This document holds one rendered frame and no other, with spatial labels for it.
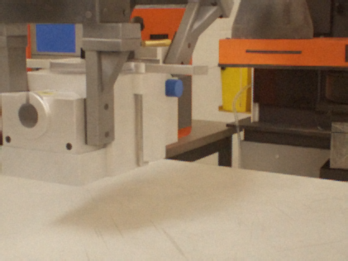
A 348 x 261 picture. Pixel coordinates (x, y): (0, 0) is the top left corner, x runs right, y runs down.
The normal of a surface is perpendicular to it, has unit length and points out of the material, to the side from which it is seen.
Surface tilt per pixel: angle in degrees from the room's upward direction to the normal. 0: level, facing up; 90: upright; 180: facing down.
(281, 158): 90
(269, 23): 72
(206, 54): 90
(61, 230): 0
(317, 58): 90
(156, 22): 90
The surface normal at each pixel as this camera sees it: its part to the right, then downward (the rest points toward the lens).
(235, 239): 0.00, -0.99
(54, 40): -0.51, 0.15
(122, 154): 0.88, 0.08
